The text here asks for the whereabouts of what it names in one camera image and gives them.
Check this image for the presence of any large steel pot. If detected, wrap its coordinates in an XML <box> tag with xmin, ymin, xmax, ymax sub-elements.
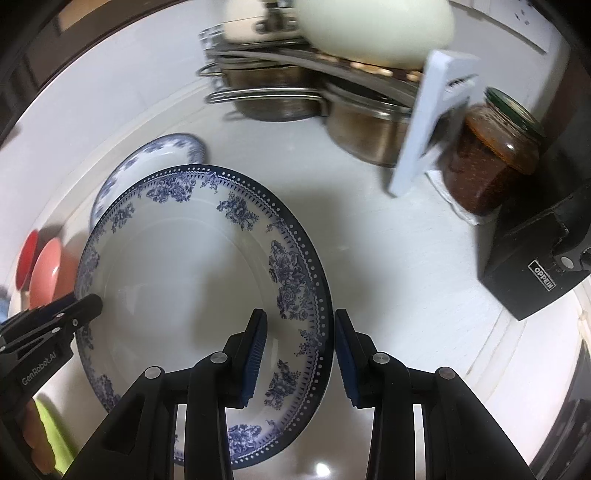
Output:
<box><xmin>323</xmin><ymin>83</ymin><xmax>416</xmax><ymax>168</ymax></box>

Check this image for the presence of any white plastic slicer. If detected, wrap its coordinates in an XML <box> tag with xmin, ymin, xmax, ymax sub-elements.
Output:
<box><xmin>388</xmin><ymin>50</ymin><xmax>482</xmax><ymax>198</ymax></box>

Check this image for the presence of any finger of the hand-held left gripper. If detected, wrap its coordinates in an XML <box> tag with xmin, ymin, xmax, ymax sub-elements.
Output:
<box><xmin>0</xmin><ymin>292</ymin><xmax>103</xmax><ymax>357</ymax></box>

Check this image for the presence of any green cloth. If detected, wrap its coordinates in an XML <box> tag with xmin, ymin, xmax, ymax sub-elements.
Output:
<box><xmin>34</xmin><ymin>397</ymin><xmax>77</xmax><ymax>472</ymax></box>

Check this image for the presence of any small blue floral plate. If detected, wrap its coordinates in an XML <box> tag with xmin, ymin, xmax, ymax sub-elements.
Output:
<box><xmin>90</xmin><ymin>133</ymin><xmax>208</xmax><ymax>232</ymax></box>

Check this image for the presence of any person's left hand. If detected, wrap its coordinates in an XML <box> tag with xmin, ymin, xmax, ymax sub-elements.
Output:
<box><xmin>18</xmin><ymin>399</ymin><xmax>54</xmax><ymax>476</ymax></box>

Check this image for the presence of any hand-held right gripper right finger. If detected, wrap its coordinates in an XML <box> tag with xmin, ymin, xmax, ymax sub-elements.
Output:
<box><xmin>333</xmin><ymin>308</ymin><xmax>532</xmax><ymax>480</ymax></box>

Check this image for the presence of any pink bowl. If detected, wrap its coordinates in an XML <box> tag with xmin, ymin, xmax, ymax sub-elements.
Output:
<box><xmin>28</xmin><ymin>237</ymin><xmax>81</xmax><ymax>310</ymax></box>

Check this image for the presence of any large blue floral plate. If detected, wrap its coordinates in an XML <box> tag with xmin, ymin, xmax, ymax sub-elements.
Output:
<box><xmin>75</xmin><ymin>165</ymin><xmax>334</xmax><ymax>472</ymax></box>

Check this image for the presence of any black box with label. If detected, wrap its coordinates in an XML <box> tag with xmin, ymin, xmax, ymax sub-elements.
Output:
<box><xmin>478</xmin><ymin>182</ymin><xmax>591</xmax><ymax>321</ymax></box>

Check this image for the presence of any glass jar of brown sauce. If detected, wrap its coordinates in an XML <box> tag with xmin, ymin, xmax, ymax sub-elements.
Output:
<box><xmin>441</xmin><ymin>87</ymin><xmax>546</xmax><ymax>217</ymax></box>

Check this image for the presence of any steel pot with long handle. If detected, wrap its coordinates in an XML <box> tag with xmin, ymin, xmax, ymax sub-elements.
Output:
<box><xmin>198</xmin><ymin>51</ymin><xmax>324</xmax><ymax>123</ymax></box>

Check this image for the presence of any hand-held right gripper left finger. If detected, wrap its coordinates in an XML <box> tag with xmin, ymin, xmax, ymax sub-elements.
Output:
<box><xmin>60</xmin><ymin>308</ymin><xmax>269</xmax><ymax>480</ymax></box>

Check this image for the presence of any red bowl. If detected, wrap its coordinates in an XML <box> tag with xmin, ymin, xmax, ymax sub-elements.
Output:
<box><xmin>13</xmin><ymin>230</ymin><xmax>42</xmax><ymax>291</ymax></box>

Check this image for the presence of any white cloth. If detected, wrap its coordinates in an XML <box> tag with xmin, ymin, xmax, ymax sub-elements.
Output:
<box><xmin>427</xmin><ymin>171</ymin><xmax>497</xmax><ymax>227</ymax></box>

